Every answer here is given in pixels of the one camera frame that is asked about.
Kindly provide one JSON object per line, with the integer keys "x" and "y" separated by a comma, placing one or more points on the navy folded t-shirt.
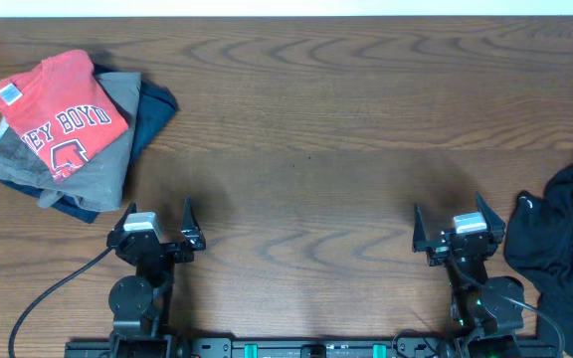
{"x": 156, "y": 107}

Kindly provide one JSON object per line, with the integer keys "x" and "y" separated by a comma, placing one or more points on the grey folded t-shirt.
{"x": 97, "y": 186}

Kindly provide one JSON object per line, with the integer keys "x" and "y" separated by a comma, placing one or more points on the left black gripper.
{"x": 192, "y": 238}

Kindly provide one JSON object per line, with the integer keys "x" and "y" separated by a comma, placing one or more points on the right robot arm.
{"x": 485, "y": 307}

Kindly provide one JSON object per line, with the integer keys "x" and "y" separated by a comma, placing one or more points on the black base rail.
{"x": 401, "y": 346}

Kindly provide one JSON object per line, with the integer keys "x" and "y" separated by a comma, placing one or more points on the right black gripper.
{"x": 438, "y": 252}

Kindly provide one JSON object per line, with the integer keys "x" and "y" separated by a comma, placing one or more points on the black t-shirt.
{"x": 539, "y": 246}

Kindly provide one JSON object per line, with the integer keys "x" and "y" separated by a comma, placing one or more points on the red printed folded t-shirt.
{"x": 61, "y": 112}

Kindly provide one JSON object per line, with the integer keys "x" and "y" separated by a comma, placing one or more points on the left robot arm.
{"x": 141, "y": 302}

